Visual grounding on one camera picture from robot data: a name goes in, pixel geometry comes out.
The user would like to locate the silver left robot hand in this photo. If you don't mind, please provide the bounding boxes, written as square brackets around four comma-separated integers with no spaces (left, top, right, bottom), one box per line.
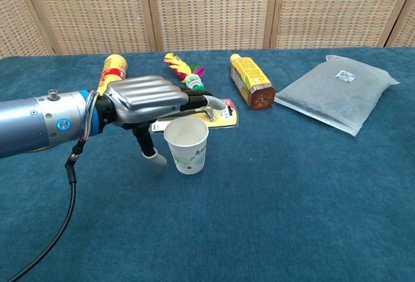
[95,75,228,167]

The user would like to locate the white paper cup green print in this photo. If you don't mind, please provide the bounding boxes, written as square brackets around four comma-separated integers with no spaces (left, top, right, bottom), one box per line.
[163,117,209,176]

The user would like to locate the yellow bottle with green cap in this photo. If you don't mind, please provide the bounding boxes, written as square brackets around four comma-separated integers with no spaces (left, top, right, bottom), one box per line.
[96,54,129,97]

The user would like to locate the colourful feather shuttlecock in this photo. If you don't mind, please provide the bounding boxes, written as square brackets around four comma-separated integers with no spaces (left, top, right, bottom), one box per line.
[163,52,208,92]

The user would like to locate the razor in yellow blister pack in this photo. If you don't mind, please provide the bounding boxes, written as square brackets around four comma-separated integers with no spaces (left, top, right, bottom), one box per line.
[150,97,240,134]

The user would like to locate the woven folding screen panel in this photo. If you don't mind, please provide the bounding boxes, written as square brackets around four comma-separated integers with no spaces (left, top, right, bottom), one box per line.
[386,0,415,49]
[144,0,281,53]
[270,0,415,50]
[0,0,56,60]
[18,0,158,55]

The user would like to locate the amber tea bottle yellow label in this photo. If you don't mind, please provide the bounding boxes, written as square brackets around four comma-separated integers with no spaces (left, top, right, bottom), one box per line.
[230,53,277,112]

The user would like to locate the blue table cloth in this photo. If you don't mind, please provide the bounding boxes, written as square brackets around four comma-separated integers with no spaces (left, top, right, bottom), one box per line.
[0,47,415,282]

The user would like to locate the grey plastic bag with label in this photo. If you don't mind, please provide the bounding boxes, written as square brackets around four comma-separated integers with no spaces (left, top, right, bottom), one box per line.
[274,54,400,137]

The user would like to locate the black cable with coloured wires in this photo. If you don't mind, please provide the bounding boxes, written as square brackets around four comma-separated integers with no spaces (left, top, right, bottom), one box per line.
[6,89,100,282]

